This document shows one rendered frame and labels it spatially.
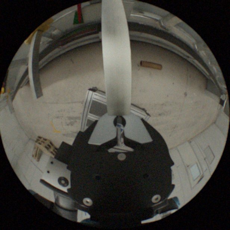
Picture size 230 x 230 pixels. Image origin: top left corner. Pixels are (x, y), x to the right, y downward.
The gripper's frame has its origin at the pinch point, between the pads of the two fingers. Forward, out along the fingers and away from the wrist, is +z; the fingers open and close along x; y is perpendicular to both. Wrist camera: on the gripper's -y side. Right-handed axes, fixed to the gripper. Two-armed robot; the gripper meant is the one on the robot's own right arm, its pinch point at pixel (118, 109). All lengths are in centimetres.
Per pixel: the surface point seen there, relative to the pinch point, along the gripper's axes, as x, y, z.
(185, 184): 216, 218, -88
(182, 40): 31.9, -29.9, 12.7
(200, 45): 44, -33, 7
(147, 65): 39, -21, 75
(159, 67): 57, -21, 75
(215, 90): 262, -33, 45
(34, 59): -23.5, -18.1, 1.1
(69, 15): -12.5, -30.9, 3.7
